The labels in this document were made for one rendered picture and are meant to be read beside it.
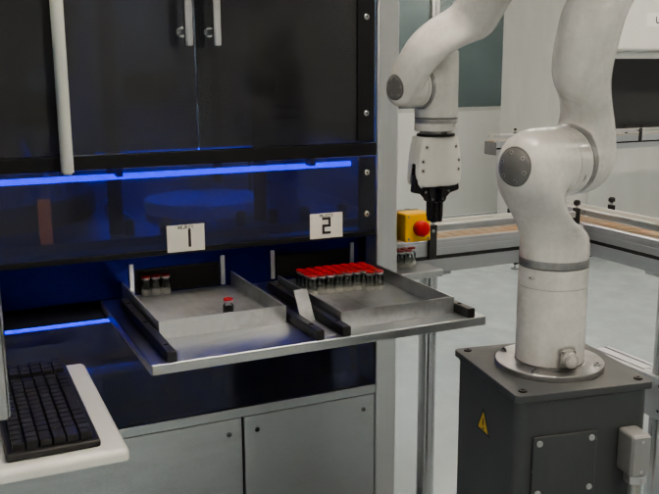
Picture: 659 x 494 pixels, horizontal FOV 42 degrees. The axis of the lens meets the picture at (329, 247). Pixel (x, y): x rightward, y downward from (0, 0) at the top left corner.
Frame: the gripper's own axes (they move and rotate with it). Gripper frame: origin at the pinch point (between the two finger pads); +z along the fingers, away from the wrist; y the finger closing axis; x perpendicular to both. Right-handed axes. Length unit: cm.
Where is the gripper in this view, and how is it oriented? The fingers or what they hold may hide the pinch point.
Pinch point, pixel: (434, 211)
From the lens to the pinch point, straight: 172.0
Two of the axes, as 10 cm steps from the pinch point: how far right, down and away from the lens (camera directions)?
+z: 0.1, 9.8, 2.0
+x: 4.5, 1.7, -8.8
